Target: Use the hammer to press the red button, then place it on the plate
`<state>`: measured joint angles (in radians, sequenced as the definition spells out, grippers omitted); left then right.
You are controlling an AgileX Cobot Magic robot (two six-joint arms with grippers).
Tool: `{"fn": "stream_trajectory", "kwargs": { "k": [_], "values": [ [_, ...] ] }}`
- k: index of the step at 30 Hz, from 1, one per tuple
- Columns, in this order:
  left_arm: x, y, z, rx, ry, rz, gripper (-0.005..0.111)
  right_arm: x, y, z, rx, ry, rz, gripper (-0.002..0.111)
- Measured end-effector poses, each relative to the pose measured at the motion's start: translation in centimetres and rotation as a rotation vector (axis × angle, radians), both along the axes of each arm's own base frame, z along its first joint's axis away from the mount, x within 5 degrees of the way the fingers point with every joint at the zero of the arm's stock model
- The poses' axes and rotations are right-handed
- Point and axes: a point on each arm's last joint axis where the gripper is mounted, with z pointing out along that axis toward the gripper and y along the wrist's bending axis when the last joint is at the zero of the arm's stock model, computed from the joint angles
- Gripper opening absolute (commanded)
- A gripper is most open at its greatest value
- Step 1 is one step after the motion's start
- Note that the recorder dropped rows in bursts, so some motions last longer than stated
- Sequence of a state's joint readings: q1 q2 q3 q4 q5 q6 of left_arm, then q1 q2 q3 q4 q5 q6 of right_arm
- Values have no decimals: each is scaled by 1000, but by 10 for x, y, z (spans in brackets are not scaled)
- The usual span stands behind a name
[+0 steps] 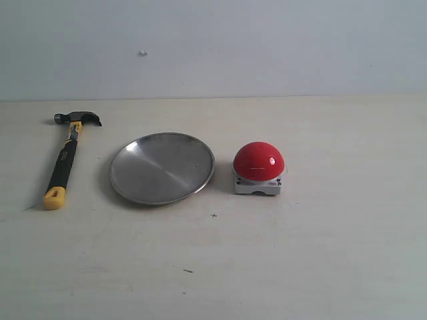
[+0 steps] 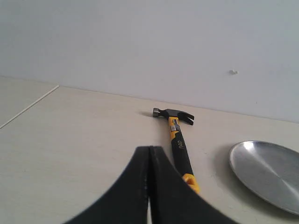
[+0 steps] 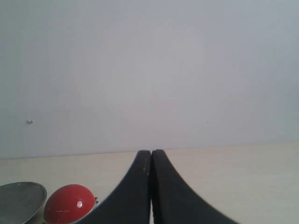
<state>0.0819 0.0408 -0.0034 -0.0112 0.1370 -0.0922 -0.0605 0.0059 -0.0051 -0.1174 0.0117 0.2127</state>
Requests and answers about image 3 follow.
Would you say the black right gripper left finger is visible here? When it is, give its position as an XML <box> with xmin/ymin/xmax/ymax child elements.
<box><xmin>78</xmin><ymin>150</ymin><xmax>151</xmax><ymax>224</ymax></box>

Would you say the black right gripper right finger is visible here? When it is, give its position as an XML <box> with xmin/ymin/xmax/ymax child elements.
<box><xmin>151</xmin><ymin>149</ymin><xmax>237</xmax><ymax>224</ymax></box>

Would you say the red dome push button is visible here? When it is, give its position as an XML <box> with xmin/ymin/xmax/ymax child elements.
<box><xmin>43</xmin><ymin>184</ymin><xmax>98</xmax><ymax>224</ymax></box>

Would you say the round metal plate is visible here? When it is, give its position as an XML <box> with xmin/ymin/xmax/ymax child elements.
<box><xmin>0</xmin><ymin>182</ymin><xmax>47</xmax><ymax>224</ymax></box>

